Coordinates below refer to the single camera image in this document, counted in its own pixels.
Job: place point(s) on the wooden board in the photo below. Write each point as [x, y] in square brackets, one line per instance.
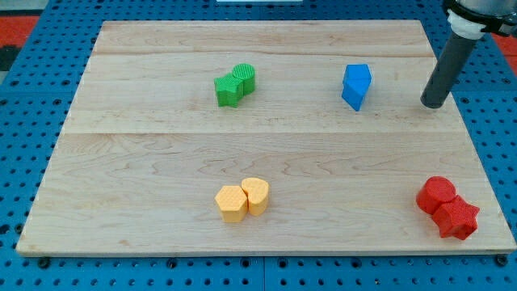
[145, 147]

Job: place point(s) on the yellow hexagon block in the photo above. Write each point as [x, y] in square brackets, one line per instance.
[232, 203]

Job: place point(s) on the red star block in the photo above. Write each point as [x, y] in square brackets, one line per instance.
[456, 218]

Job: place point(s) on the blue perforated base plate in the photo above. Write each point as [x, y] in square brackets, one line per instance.
[38, 82]

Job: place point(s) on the green star block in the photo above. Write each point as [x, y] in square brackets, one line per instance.
[229, 90]

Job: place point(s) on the blue pentagon block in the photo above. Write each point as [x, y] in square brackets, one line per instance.
[357, 73]

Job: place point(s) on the yellow heart block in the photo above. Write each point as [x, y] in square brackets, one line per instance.
[257, 191]

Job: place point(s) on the green cylinder block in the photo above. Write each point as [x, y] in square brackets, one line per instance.
[246, 73]

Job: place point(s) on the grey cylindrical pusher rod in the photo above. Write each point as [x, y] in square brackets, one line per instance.
[451, 61]

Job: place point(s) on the blue cube block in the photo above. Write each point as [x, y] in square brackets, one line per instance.
[355, 91]

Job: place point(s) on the red cylinder block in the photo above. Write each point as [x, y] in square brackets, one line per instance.
[437, 190]

